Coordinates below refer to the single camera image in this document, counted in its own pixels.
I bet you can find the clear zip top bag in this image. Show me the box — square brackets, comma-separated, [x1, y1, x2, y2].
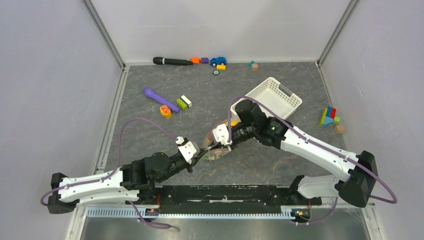
[200, 119, 233, 161]

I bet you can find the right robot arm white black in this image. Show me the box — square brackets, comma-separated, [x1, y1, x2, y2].
[211, 99, 378, 208]

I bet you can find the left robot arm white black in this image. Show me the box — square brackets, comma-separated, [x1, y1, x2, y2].
[46, 149, 207, 215]

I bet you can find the white perforated plastic basket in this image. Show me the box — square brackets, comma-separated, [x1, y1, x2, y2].
[245, 77, 303, 120]

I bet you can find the wooden toy cube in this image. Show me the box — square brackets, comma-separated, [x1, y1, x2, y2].
[250, 63, 259, 72]

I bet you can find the yellow butterfly toy piece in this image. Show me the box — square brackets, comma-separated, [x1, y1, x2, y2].
[159, 105, 172, 119]

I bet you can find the yellow toy brick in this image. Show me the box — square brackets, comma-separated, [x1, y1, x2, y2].
[216, 64, 227, 71]

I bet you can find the blue toy car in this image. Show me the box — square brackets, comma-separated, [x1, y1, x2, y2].
[209, 56, 227, 67]

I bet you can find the green blue white brick stack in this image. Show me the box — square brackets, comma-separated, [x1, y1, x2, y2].
[176, 95, 193, 111]

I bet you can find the purple toy block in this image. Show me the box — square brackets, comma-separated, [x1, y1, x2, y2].
[200, 57, 209, 64]

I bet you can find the purple toy microphone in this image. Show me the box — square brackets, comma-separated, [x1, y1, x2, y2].
[142, 87, 181, 113]

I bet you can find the multicolour block stack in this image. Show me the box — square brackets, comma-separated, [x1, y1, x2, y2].
[318, 106, 340, 127]

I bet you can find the orange toy piece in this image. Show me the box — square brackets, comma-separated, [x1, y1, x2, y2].
[189, 57, 202, 64]

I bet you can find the light wooden cube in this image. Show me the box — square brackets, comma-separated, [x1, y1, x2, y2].
[334, 124, 345, 134]

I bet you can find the black microphone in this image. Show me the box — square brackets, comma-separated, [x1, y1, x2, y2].
[152, 56, 194, 66]

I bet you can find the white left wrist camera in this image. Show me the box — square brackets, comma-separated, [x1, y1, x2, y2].
[175, 136, 201, 165]

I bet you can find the white slotted cable duct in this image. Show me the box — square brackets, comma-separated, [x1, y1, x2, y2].
[87, 206, 295, 220]

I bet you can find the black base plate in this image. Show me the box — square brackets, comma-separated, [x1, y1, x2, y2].
[134, 185, 322, 214]

